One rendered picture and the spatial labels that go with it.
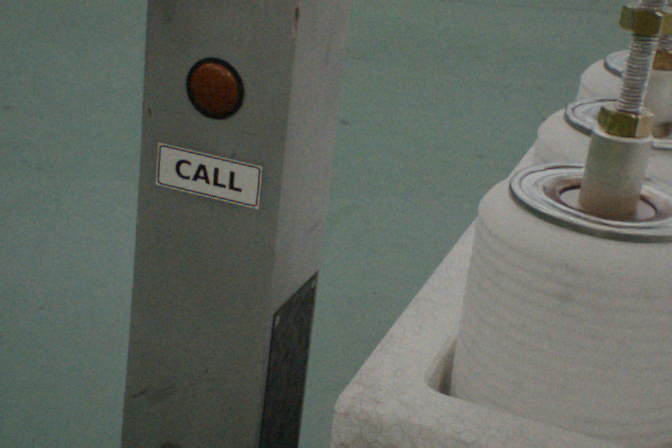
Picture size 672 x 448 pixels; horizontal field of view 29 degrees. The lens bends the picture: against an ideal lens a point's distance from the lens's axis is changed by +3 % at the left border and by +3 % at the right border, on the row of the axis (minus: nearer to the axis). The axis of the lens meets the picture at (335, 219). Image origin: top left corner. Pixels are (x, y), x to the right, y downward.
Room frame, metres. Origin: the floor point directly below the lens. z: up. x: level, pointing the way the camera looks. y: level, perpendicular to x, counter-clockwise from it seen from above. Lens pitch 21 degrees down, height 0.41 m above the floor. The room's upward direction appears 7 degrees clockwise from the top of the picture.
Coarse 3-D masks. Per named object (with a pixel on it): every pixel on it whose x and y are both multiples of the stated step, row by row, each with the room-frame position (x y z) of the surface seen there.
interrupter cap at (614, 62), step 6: (612, 54) 0.70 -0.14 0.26; (618, 54) 0.71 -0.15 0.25; (624, 54) 0.71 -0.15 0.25; (606, 60) 0.69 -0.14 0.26; (612, 60) 0.70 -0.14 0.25; (618, 60) 0.70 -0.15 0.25; (624, 60) 0.70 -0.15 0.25; (606, 66) 0.68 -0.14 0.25; (612, 66) 0.68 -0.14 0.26; (618, 66) 0.68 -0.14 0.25; (612, 72) 0.67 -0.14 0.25; (618, 72) 0.67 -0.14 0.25
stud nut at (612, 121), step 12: (612, 108) 0.46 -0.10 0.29; (600, 120) 0.46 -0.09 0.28; (612, 120) 0.46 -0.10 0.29; (624, 120) 0.46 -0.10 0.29; (636, 120) 0.45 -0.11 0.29; (648, 120) 0.46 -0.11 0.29; (612, 132) 0.46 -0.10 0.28; (624, 132) 0.45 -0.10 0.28; (636, 132) 0.45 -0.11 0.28; (648, 132) 0.46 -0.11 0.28
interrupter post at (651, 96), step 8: (656, 72) 0.57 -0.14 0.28; (664, 72) 0.57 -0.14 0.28; (656, 80) 0.57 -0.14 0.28; (664, 80) 0.57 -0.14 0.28; (648, 88) 0.57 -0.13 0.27; (656, 88) 0.57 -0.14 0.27; (664, 88) 0.57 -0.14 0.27; (648, 96) 0.57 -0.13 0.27; (656, 96) 0.57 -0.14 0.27; (664, 96) 0.57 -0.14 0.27; (648, 104) 0.57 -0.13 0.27; (656, 104) 0.57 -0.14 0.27; (664, 104) 0.57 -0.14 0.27; (656, 112) 0.57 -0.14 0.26; (664, 112) 0.57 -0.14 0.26; (656, 120) 0.56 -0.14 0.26; (664, 120) 0.57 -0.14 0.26; (656, 128) 0.57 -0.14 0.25; (664, 128) 0.57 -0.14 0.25
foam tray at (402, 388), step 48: (432, 288) 0.52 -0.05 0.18; (384, 336) 0.47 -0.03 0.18; (432, 336) 0.47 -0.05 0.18; (384, 384) 0.43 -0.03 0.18; (432, 384) 0.45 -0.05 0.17; (336, 432) 0.41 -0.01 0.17; (384, 432) 0.41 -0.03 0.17; (432, 432) 0.40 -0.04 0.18; (480, 432) 0.40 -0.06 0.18; (528, 432) 0.41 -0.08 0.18
